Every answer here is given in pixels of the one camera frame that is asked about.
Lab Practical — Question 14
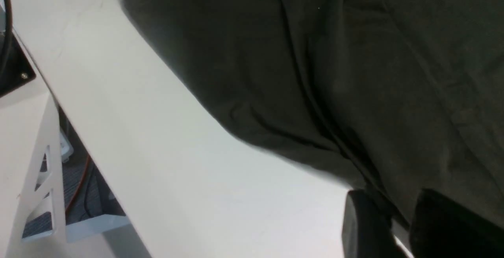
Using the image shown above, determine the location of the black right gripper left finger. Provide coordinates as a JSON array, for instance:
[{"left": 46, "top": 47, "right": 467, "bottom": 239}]
[{"left": 341, "top": 190, "right": 407, "bottom": 258}]

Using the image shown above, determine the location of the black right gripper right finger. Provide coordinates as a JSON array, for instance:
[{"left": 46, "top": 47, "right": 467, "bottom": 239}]
[{"left": 409, "top": 189, "right": 504, "bottom": 258}]

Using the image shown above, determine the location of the dark gray long-sleeved shirt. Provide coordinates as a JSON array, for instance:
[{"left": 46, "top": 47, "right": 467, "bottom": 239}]
[{"left": 122, "top": 0, "right": 503, "bottom": 227}]

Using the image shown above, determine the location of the black mounting plate with screw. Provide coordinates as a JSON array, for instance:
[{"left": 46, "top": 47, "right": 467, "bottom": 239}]
[{"left": 0, "top": 37, "right": 36, "bottom": 98}]

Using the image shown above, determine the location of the white table frame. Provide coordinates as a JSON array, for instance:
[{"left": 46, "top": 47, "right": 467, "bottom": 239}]
[{"left": 0, "top": 93, "right": 148, "bottom": 258}]

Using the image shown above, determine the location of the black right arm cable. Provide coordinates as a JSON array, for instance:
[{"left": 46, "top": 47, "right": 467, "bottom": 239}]
[{"left": 0, "top": 0, "right": 14, "bottom": 77}]

